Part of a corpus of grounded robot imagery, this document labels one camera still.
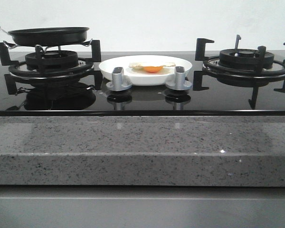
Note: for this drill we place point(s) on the fried egg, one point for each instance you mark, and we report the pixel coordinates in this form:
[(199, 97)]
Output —
[(151, 67)]

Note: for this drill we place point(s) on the black frying pan mint handle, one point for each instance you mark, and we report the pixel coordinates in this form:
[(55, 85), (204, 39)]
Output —
[(48, 37)]

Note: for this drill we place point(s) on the silver left stove knob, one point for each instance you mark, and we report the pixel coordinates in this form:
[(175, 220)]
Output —
[(119, 82)]

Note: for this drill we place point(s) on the silver stove knob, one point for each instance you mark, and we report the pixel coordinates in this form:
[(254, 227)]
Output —
[(119, 82), (179, 83)]

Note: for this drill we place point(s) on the silver right stove knob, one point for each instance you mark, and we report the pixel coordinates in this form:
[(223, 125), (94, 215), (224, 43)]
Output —
[(179, 83)]

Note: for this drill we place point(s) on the black left pan support grate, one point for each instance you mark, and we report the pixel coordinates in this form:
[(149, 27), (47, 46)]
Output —
[(18, 71)]

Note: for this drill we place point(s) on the black pan support grate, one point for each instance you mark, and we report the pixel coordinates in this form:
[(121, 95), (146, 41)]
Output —
[(18, 71), (268, 70)]

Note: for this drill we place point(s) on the black glass gas stove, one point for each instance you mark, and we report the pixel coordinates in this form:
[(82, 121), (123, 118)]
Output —
[(211, 95)]

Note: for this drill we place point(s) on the black right pan support grate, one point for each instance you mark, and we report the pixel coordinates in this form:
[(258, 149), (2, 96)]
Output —
[(268, 70)]

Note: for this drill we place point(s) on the black left gas burner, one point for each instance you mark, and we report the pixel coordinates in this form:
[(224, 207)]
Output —
[(52, 60)]

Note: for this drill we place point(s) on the black gas burner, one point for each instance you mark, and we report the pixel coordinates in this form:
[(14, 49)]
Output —
[(243, 59), (52, 60)]

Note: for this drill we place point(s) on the black right gas burner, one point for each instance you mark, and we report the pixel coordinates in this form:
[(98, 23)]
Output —
[(243, 59)]

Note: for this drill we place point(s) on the grey cabinet front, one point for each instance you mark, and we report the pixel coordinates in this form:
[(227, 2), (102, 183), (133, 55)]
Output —
[(132, 207)]

